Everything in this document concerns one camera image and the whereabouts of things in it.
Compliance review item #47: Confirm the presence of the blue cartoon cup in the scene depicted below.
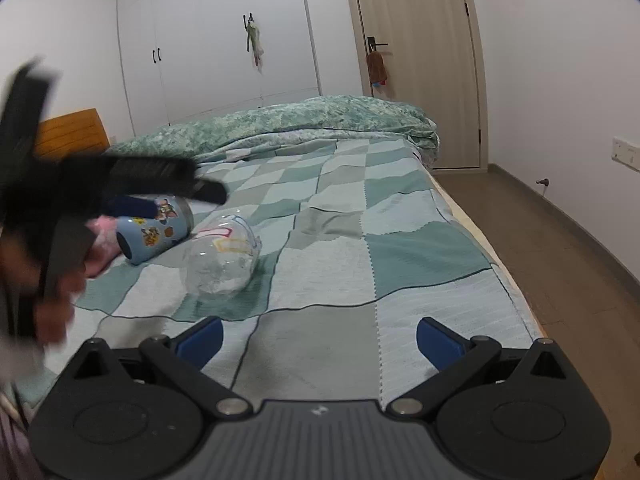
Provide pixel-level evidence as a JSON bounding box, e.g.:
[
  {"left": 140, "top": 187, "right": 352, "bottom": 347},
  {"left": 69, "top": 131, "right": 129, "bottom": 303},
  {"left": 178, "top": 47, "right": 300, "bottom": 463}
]
[{"left": 116, "top": 196, "right": 194, "bottom": 264}]

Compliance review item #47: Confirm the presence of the pink cup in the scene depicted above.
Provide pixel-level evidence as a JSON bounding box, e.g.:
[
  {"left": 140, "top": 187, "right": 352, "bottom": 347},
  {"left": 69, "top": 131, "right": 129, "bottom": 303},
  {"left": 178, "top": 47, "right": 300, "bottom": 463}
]
[{"left": 85, "top": 216, "right": 120, "bottom": 278}]

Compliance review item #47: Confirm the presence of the left hand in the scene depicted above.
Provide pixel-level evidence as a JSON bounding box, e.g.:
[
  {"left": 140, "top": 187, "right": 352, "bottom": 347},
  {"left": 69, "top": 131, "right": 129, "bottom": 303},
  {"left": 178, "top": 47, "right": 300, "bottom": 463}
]
[{"left": 1, "top": 235, "right": 104, "bottom": 347}]

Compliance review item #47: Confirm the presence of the wooden headboard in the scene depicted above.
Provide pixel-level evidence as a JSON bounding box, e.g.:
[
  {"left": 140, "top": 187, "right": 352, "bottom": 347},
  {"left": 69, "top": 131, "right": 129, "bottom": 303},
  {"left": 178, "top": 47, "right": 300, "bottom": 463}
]
[{"left": 35, "top": 108, "right": 111, "bottom": 159}]

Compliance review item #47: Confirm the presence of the white wardrobe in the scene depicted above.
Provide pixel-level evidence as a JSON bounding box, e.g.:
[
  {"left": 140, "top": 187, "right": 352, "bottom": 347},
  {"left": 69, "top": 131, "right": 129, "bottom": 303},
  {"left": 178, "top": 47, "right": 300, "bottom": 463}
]
[{"left": 116, "top": 0, "right": 320, "bottom": 136}]

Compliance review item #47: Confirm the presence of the green checkered blanket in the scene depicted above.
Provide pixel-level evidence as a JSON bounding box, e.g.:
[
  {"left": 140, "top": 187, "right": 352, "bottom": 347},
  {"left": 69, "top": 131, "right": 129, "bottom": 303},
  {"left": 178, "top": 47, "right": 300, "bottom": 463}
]
[{"left": 18, "top": 138, "right": 540, "bottom": 405}]

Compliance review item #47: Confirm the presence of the hanging ornament on wardrobe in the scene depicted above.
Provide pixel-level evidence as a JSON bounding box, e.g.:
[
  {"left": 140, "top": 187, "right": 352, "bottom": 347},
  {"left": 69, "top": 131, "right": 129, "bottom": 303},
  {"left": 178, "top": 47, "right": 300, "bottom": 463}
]
[{"left": 243, "top": 13, "right": 264, "bottom": 70}]

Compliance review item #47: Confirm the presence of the green floral duvet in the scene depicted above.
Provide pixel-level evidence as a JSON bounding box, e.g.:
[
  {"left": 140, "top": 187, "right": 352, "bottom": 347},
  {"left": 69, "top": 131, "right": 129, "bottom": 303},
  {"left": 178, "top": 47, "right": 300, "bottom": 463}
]
[{"left": 107, "top": 96, "right": 439, "bottom": 162}]

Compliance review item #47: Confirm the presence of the beige door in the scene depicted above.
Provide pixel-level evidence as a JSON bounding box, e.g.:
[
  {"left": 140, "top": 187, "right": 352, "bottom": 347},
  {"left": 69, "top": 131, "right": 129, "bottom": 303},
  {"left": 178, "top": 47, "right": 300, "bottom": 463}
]
[{"left": 348, "top": 0, "right": 488, "bottom": 172}]

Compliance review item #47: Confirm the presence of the brown cloth on handle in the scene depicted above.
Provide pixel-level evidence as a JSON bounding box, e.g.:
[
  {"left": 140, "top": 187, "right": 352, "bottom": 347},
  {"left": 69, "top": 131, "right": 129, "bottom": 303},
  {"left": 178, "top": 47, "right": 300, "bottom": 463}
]
[{"left": 367, "top": 50, "right": 388, "bottom": 87}]

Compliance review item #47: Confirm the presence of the black door handle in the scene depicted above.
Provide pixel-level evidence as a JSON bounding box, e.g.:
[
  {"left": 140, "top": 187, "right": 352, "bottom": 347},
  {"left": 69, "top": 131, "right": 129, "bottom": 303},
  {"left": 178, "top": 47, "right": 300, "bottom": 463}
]
[{"left": 367, "top": 36, "right": 388, "bottom": 53}]

